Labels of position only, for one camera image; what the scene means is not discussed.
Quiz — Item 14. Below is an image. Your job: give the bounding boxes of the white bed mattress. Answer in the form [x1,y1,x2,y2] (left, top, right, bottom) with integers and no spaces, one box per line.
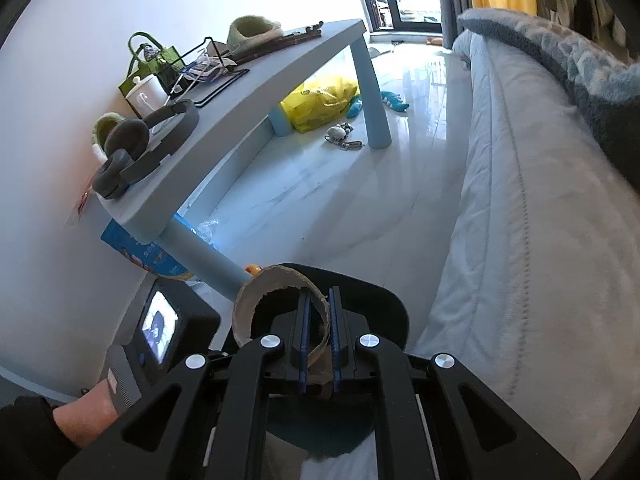
[410,27,640,480]

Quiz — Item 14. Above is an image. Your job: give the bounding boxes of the person's left forearm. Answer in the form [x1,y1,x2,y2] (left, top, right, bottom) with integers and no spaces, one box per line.
[0,379,123,480]

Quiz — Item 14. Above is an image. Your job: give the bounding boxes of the black wire rack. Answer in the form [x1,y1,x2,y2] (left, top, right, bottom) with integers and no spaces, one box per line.
[157,36,250,109]

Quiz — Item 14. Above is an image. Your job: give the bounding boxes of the yellow plastic bag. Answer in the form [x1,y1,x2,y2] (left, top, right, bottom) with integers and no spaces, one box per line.
[280,74,360,134]

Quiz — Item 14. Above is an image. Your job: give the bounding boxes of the green fluffy slipper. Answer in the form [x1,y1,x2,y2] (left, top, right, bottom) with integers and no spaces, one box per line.
[227,16,284,54]
[91,112,131,164]

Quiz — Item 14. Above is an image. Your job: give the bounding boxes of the brown cardboard tube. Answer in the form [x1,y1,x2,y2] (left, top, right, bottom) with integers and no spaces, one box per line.
[232,264,333,401]

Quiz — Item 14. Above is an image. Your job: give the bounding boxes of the white lidded pot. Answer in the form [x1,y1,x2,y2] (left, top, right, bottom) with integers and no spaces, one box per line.
[125,75,169,119]

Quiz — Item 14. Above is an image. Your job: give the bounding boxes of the light blue low table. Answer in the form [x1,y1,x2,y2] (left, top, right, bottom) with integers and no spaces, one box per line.
[92,19,393,306]

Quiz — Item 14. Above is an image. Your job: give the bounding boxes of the white blue packets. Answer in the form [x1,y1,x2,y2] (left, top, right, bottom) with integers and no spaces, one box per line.
[180,56,236,86]

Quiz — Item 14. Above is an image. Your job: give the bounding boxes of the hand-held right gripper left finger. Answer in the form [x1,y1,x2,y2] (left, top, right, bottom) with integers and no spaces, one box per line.
[57,287,313,480]

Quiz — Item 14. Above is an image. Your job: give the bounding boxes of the green tote bag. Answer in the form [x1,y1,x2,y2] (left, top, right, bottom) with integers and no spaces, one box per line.
[118,31,182,99]

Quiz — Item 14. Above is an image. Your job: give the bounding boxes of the teal plush toy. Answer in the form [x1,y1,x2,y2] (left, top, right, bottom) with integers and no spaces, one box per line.
[381,90,410,112]

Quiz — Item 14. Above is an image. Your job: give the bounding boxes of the red white paper tag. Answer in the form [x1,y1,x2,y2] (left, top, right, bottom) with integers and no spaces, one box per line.
[65,191,94,226]

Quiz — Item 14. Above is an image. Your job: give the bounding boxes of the blue printed box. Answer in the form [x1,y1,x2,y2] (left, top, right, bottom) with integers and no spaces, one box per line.
[100,212,196,281]

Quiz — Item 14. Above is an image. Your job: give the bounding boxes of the grey patterned quilt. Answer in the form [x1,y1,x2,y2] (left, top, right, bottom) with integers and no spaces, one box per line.
[456,7,640,187]

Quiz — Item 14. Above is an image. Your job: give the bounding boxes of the crumpled clear plastic wrap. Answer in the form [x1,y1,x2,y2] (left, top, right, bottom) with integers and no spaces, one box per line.
[192,217,221,251]

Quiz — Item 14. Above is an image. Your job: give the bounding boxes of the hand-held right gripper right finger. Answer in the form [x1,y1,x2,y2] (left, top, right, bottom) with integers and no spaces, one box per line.
[327,285,584,480]

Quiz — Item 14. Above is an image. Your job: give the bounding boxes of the grey headphones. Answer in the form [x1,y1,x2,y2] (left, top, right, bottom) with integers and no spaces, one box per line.
[94,100,200,199]

